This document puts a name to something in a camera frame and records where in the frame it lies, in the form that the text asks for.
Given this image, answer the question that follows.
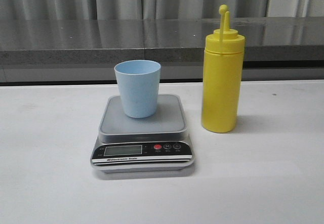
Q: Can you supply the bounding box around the yellow squeeze bottle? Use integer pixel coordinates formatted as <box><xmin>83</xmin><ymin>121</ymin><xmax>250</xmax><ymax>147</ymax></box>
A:
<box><xmin>201</xmin><ymin>5</ymin><xmax>246</xmax><ymax>133</ymax></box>

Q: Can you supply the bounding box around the grey stone counter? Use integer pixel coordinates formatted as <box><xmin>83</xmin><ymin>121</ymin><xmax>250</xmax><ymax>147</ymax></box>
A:
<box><xmin>1</xmin><ymin>17</ymin><xmax>323</xmax><ymax>85</ymax></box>

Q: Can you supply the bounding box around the light blue plastic cup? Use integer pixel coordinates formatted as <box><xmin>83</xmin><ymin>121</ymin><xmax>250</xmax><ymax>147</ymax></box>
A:
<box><xmin>114</xmin><ymin>60</ymin><xmax>161</xmax><ymax>118</ymax></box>

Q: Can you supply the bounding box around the silver digital kitchen scale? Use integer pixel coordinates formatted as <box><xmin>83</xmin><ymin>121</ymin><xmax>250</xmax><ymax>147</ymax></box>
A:
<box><xmin>90</xmin><ymin>94</ymin><xmax>195</xmax><ymax>173</ymax></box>

